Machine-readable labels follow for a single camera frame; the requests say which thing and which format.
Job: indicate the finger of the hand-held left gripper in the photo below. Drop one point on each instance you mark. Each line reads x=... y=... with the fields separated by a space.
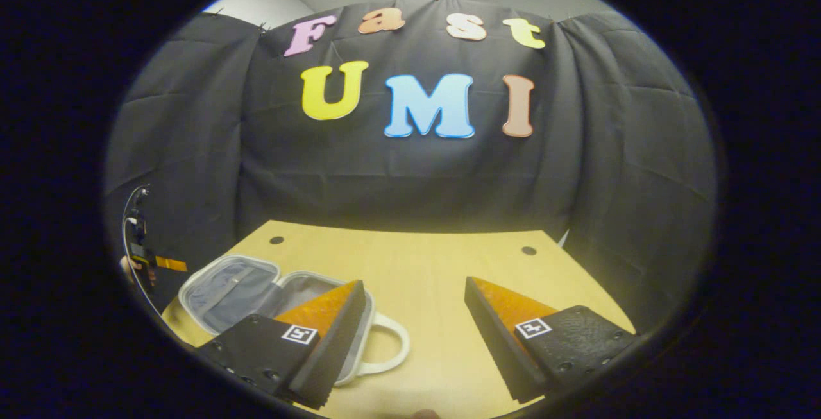
x=172 y=264

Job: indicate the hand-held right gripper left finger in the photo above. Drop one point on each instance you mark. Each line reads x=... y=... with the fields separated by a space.
x=330 y=355

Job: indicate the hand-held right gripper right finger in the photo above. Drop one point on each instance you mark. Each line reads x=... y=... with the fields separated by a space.
x=494 y=342

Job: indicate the small white suitcase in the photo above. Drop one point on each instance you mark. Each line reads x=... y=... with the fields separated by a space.
x=224 y=290

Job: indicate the small white paper slip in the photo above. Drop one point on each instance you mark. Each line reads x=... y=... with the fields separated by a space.
x=563 y=239

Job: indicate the black backdrop cloth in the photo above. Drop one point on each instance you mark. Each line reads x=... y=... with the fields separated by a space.
x=410 y=181

